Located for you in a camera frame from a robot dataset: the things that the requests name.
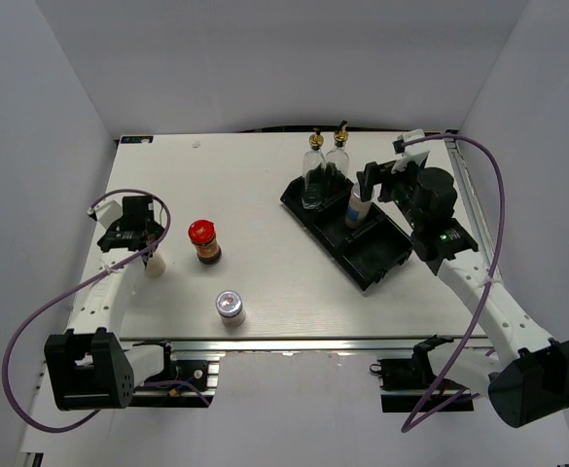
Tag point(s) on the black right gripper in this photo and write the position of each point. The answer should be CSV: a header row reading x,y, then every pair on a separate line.
x,y
374,174

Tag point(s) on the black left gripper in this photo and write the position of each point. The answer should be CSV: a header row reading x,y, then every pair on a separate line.
x,y
114,229

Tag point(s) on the glass bottle with dark sauce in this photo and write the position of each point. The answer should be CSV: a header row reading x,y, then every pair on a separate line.
x,y
337,160

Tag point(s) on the blue label spice jar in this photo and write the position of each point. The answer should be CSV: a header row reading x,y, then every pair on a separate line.
x,y
357,210

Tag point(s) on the clear glass oil bottle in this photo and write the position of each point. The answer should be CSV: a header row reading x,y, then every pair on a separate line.
x,y
313,164

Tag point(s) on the red lid sauce jar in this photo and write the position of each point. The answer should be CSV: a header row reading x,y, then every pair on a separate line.
x,y
203,237

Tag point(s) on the silver lid spice jar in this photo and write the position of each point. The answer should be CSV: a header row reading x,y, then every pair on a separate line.
x,y
229,306

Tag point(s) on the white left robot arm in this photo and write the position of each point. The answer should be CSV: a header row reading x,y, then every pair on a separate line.
x,y
88,367

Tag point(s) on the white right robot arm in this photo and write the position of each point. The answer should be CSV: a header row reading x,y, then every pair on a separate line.
x,y
504,355

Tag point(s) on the black three-compartment tray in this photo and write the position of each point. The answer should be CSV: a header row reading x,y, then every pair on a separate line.
x,y
366,254

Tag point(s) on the left table logo sticker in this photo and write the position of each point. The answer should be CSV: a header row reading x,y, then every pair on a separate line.
x,y
136,139

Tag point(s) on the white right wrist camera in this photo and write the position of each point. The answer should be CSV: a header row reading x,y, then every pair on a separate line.
x,y
412,148

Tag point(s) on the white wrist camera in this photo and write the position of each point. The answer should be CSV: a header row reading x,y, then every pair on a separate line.
x,y
105,213
412,148

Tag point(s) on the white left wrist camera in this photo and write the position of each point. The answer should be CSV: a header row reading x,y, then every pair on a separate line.
x,y
105,213

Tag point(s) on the aluminium table frame rail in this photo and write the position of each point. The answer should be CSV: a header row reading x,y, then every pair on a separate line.
x,y
295,388

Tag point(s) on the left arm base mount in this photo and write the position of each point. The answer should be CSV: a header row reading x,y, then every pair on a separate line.
x,y
187,379

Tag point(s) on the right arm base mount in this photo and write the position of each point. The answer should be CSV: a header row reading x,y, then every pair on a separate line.
x,y
404,380

